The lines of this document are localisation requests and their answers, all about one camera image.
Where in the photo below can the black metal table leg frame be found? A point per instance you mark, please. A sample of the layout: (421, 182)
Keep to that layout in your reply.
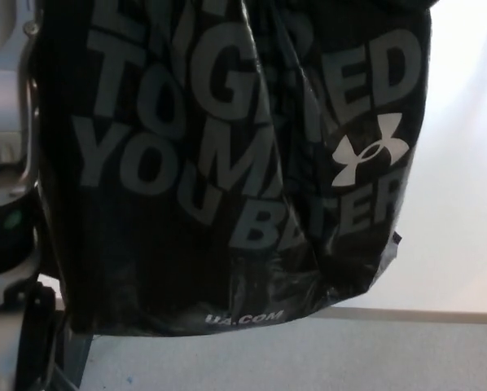
(40, 346)

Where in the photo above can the black printed plastic shopping bag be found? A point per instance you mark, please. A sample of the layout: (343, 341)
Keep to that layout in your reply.
(227, 183)

